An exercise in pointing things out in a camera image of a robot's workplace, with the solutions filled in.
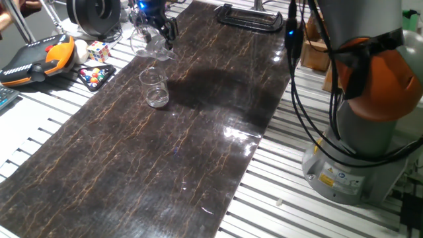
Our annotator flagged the clear plastic cup with handle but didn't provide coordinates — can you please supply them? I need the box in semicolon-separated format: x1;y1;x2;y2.
130;24;176;62

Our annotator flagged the black filament spool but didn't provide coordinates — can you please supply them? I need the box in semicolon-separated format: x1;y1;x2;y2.
65;0;122;37

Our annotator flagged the white egg shaped object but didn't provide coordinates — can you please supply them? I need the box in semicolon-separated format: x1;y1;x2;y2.
73;39;89;65

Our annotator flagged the green mini pool table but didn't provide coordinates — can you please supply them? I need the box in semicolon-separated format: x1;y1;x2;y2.
402;9;420;32

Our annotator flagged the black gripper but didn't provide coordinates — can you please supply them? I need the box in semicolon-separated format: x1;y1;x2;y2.
130;0;180;51

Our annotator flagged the black keyboard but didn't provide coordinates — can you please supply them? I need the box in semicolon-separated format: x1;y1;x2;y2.
0;85;20;112

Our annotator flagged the person's hand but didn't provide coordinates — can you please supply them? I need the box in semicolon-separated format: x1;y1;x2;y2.
19;0;43;11
0;9;13;32

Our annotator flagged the clear glass beaker with spout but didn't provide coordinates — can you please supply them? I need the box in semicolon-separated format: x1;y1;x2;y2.
138;67;171;108

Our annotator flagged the brown cardboard box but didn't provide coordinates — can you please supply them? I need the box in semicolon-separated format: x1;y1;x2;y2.
322;62;338;93
300;13;331;72

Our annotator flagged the dark marble pattern mat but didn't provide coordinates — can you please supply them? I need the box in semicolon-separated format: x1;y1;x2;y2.
0;1;291;238

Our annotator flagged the orange black teach pendant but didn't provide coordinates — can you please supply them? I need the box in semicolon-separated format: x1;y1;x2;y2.
0;34;76;87

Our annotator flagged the maroon sleeved forearm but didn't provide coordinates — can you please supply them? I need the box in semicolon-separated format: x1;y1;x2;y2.
18;5;42;19

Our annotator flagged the thin grey rod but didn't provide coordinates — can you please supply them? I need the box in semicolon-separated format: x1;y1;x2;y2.
39;0;65;34

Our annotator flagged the rubik's cube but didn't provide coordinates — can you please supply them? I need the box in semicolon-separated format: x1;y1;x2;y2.
87;40;112;63

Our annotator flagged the black triangle ball rack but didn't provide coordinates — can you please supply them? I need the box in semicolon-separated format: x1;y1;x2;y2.
77;64;116;93

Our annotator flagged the black clamp frame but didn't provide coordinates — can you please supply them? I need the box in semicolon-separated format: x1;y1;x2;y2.
214;3;284;33

